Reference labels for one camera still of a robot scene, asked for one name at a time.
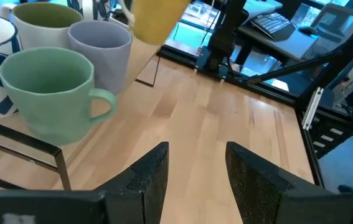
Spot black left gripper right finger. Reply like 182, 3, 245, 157
225, 141, 353, 224

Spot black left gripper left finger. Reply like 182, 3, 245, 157
0, 141, 170, 224

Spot green faceted mug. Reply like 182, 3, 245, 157
0, 46, 118, 146

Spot lavender faceted mug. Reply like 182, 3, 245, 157
67, 20, 133, 96

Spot yellow mug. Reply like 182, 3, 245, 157
118, 0, 192, 46

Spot white mug olive inside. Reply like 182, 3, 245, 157
0, 2, 84, 51

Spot black panel white slots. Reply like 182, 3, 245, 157
303, 110, 353, 158

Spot grey desk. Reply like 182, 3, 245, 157
237, 17, 321, 62

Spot black computer keyboard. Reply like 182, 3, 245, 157
250, 12, 297, 42

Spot black computer mouse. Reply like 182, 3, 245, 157
298, 26, 318, 35

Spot white mug blue floral print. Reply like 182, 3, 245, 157
67, 0, 118, 22

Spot white aluminium rail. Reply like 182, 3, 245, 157
301, 86, 324, 131

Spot black diagonal frame brace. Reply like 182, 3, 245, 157
245, 46, 347, 86

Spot black rig frame post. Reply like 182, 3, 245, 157
296, 12, 353, 108

